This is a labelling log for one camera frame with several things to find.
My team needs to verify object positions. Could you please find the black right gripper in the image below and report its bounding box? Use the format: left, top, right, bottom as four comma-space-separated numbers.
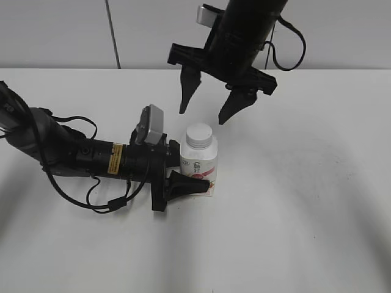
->
167, 43, 277, 125

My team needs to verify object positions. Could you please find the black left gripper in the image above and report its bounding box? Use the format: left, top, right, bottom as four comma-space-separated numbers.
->
122, 137, 210, 212

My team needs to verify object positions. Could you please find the white yogurt drink bottle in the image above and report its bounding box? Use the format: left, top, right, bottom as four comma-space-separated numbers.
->
180, 134, 218, 197

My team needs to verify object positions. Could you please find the white round bottle cap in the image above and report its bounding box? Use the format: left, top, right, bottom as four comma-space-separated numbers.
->
186, 123, 213, 150

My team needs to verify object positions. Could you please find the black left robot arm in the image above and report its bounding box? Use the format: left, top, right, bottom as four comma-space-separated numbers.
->
1, 83, 210, 211

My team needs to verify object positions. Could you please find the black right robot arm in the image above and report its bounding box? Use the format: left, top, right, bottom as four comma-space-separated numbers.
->
167, 0, 286, 125

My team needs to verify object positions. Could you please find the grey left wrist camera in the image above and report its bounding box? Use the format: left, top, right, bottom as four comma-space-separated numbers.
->
135, 104, 164, 145

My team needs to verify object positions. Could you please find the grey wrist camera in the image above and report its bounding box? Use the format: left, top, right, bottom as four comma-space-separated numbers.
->
196, 4, 224, 28
135, 104, 164, 145

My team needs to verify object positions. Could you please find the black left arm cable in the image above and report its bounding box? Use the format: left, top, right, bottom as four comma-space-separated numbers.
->
27, 106, 153, 214

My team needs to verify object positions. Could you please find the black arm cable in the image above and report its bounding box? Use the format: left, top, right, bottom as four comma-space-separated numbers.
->
261, 15, 307, 71
27, 106, 153, 214

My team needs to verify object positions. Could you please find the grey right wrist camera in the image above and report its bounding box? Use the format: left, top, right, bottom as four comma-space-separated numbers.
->
196, 4, 224, 28

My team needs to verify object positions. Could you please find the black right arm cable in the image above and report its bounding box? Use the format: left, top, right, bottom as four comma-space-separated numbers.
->
261, 15, 307, 71

